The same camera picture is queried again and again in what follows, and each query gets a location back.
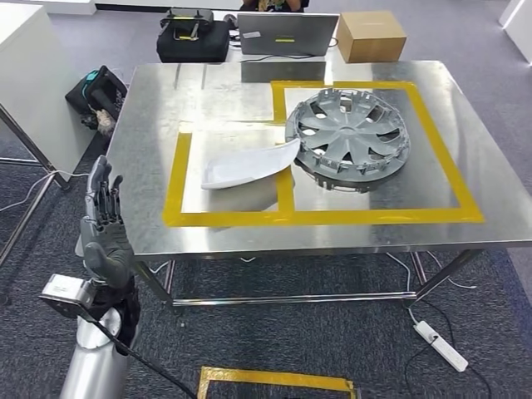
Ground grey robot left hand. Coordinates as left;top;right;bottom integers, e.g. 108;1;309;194
78;155;136;291

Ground white curved plastic part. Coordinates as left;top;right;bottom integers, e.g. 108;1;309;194
200;137;301;191

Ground stainless steel workbench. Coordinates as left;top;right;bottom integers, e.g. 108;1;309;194
106;59;532;309

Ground black bag teal accents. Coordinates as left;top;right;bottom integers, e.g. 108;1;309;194
65;65;128;138

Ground black carrying case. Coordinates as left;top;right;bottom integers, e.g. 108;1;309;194
156;21;231;63

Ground yellow table tape outline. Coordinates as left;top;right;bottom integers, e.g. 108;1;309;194
161;81;485;228

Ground white long counter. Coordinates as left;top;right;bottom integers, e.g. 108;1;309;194
0;0;244;16

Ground yellow floor tape square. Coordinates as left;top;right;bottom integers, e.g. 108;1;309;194
196;366;359;399

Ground black remote controller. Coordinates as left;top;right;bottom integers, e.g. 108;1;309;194
159;7;214;42

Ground grey laptop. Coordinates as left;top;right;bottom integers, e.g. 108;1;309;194
236;12;340;57

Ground person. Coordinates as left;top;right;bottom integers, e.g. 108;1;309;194
240;0;304;13

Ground grey wheel hubcap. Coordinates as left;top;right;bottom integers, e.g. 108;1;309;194
284;87;412;194

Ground brown cardboard box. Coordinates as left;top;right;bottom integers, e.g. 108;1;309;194
336;11;408;64

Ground white power strip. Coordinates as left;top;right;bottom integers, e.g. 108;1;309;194
414;321;469;373

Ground white display plinth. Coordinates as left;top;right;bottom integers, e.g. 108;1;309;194
498;0;532;64

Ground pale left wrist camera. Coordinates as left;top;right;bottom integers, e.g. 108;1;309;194
38;273;99;321

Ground white floor cable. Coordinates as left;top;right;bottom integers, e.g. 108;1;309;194
0;167;91;214

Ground black camera cable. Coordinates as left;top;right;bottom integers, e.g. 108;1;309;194
76;308;198;399

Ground black power strip cable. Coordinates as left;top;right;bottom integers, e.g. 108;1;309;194
404;299;494;399

